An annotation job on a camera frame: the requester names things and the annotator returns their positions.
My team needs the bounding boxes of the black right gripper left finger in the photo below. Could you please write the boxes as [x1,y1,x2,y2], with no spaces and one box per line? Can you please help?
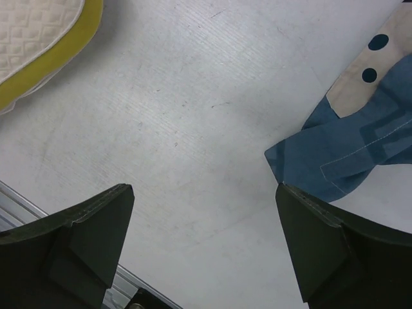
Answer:
[1,183,135,308]

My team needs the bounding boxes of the aluminium table frame rail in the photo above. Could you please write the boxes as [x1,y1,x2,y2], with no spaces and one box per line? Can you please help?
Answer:
[1,183,176,308]

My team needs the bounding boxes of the cream pillow with yellow edge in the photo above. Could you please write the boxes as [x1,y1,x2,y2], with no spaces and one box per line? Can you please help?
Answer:
[1,0,104,114]

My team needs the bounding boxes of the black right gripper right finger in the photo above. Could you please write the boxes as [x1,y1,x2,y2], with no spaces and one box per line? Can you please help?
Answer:
[275,184,411,308]

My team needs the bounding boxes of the blue cartoon print pillowcase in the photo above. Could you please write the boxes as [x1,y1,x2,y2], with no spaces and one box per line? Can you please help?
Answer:
[265,1,411,202]

